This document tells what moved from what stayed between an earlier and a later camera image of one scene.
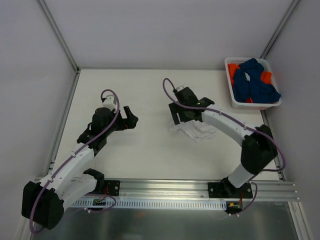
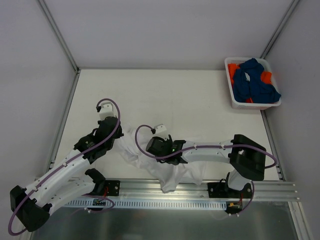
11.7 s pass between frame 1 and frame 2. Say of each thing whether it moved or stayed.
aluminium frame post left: stayed
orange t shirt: stayed
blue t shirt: stayed
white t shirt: moved
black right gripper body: moved
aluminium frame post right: stayed
